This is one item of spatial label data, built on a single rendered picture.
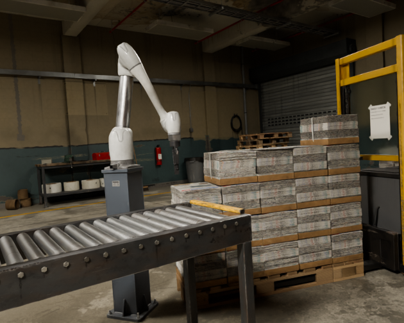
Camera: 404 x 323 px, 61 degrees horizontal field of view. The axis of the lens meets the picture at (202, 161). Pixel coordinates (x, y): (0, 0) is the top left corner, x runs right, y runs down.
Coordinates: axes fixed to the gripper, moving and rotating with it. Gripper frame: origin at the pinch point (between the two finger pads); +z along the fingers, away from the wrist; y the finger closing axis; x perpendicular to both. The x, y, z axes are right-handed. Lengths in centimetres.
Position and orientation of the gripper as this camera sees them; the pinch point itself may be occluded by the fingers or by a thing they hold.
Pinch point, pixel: (176, 169)
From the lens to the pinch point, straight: 246.9
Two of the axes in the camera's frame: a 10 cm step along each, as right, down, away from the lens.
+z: 0.6, 10.0, 0.5
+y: -2.8, -0.3, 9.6
